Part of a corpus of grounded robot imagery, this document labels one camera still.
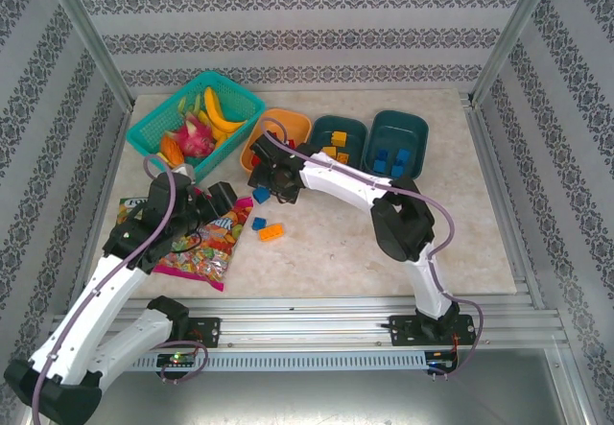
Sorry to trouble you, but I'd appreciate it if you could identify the large toy banana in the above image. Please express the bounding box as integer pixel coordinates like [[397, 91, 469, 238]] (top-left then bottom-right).
[[203, 86, 248, 134]]

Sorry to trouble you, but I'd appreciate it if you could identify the colourful pink candy bag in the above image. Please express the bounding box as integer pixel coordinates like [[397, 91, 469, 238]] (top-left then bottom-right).
[[152, 197, 254, 293]]

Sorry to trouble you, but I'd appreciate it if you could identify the green Fox's candy bag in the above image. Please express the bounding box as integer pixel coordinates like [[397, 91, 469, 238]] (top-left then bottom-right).
[[117, 197, 154, 227]]

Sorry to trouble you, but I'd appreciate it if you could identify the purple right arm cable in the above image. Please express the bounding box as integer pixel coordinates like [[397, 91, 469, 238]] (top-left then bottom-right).
[[258, 117, 485, 383]]

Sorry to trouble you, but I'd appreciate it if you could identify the dark teal plastic container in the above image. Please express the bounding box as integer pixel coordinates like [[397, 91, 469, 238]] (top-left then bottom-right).
[[309, 114, 369, 176], [363, 109, 430, 180]]

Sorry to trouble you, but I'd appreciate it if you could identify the small toy banana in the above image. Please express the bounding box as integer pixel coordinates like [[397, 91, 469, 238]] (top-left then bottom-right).
[[197, 110, 229, 141]]

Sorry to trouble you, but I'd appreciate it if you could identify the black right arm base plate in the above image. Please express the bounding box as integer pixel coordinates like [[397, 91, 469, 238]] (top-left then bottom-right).
[[389, 314, 479, 347]]

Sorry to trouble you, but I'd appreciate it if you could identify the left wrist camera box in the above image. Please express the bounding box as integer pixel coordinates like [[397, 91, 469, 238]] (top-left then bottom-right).
[[172, 163, 198, 184]]

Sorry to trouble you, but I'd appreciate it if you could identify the pink toy dragon fruit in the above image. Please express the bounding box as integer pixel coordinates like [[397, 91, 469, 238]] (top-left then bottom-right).
[[173, 112, 216, 159]]

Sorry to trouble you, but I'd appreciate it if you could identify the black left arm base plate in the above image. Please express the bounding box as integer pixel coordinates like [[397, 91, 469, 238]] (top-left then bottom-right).
[[184, 318, 222, 349]]

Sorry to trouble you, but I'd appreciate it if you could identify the orange plastic container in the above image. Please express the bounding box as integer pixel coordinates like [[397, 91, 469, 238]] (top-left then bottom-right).
[[239, 107, 313, 175]]

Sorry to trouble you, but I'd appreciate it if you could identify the orange toy fruit half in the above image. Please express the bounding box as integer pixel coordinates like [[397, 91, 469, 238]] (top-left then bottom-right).
[[158, 134, 185, 166]]

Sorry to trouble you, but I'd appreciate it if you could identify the aluminium side rail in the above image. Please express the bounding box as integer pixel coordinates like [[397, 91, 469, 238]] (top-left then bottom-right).
[[65, 106, 136, 315], [460, 92, 547, 310]]

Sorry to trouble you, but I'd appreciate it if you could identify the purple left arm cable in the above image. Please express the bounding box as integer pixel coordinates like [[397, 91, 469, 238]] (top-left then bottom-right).
[[31, 153, 210, 425]]

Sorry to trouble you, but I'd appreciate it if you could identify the teal plastic basket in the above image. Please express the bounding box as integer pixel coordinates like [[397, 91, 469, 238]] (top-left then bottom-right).
[[126, 70, 267, 184]]

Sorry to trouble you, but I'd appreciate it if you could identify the grey metal bottom panel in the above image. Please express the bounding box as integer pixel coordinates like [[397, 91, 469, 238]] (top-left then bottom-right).
[[45, 370, 584, 425]]

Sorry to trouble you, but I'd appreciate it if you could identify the aluminium frame post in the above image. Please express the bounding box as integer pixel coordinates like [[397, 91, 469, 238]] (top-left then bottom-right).
[[39, 0, 136, 110], [468, 0, 561, 106]]

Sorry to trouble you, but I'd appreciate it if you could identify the aluminium mounting rail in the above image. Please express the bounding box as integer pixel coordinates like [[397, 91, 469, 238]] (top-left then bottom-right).
[[45, 297, 570, 350]]

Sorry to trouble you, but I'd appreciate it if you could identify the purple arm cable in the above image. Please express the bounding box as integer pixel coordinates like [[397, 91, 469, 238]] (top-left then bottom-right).
[[258, 117, 485, 383], [31, 153, 210, 425]]

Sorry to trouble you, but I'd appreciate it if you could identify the slotted grey cable duct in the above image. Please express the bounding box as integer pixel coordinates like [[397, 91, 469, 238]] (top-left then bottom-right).
[[129, 351, 428, 372]]

